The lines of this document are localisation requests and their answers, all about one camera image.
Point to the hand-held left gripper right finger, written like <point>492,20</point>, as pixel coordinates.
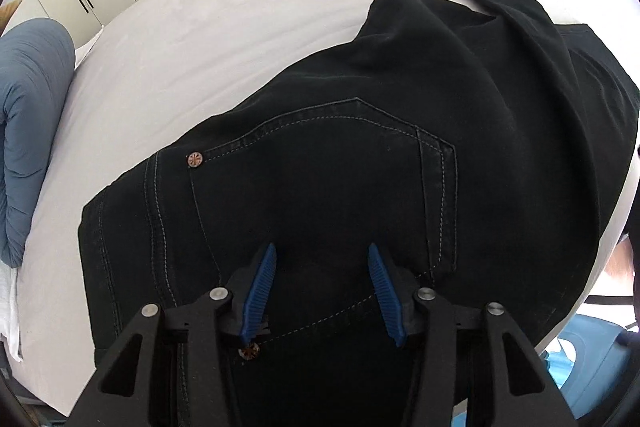
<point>385,294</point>

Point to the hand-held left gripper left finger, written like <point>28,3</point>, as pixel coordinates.
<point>259,294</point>

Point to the black denim pants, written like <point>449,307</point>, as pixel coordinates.
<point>350,167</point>

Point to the light blue plastic stool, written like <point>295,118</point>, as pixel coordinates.
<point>585,349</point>

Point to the white crumpled cloth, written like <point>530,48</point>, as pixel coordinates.
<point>9,312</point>

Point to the bed with white sheet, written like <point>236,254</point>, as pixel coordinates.
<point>200,32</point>

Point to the rolled blue duvet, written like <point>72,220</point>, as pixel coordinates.
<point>30,107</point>

